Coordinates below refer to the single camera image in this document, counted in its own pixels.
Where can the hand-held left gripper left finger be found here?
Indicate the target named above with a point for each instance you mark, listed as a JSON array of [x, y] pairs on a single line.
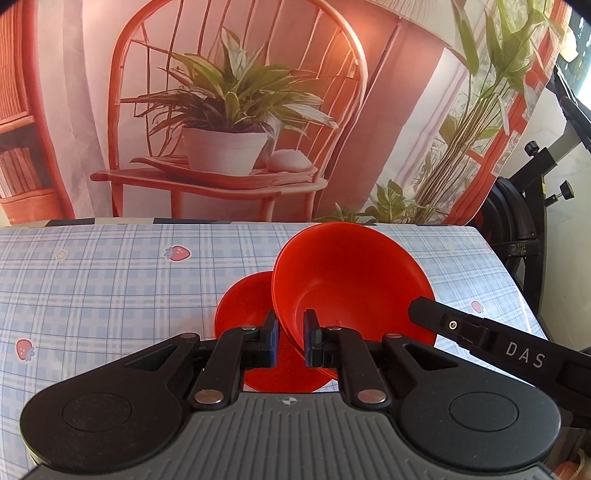
[[273, 341]]

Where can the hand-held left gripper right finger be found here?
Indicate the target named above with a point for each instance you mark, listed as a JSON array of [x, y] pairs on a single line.
[[310, 344]]

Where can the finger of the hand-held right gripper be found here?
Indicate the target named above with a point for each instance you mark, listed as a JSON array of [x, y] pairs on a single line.
[[438, 318]]

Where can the red plastic bowl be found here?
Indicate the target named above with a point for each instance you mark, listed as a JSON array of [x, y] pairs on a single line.
[[244, 300], [351, 267]]

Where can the black exercise bike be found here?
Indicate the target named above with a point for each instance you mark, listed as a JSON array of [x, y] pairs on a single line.
[[512, 217]]

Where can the blue plaid tablecloth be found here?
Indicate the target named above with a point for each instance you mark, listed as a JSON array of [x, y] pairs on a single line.
[[115, 300]]

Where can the printed room backdrop cloth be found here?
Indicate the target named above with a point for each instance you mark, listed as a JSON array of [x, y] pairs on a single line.
[[69, 92]]

